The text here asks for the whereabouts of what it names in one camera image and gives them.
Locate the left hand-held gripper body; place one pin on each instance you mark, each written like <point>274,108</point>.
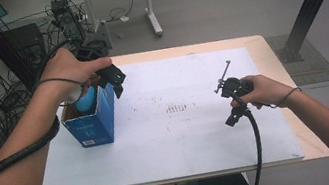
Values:
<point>91,52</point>

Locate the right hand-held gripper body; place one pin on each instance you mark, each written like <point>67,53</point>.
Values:
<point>236,86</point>

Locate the blue plastic bottle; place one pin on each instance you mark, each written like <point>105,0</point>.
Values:
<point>87,100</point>

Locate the blue cardboard box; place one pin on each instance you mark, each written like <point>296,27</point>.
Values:
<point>94,128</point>

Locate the person's left hand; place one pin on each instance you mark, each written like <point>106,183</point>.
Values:
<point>67,68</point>

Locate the person's right hand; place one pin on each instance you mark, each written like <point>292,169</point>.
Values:
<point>267,92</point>

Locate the thin black wrist band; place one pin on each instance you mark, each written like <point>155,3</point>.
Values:
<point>288,95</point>
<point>55,79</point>

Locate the white power adapter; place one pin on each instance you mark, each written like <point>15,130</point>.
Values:
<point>124,18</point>

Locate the white table mat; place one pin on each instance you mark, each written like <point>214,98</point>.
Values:
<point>178,144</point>

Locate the black equipment case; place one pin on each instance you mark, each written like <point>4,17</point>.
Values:
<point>25,41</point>

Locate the white-legged wooden desk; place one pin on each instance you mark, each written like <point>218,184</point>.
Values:
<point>148,0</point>

